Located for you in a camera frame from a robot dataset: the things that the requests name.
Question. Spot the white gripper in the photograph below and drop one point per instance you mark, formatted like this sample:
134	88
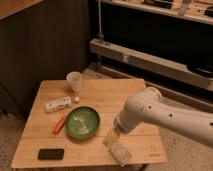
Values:
123	124

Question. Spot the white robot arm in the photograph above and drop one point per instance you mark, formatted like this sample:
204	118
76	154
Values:
147	106

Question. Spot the green ceramic bowl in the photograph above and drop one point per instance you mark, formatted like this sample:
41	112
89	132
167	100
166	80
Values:
82	123

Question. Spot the wooden table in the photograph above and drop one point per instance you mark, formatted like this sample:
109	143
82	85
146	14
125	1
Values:
106	96

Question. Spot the orange carrot toy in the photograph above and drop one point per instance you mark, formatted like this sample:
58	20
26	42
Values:
59	125

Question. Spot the clear plastic cup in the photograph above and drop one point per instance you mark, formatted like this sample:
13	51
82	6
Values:
74	79

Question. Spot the metal shelf rack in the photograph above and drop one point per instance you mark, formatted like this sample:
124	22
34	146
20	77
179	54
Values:
160	41

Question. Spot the dark wooden cabinet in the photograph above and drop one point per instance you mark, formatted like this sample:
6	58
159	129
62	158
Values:
43	42

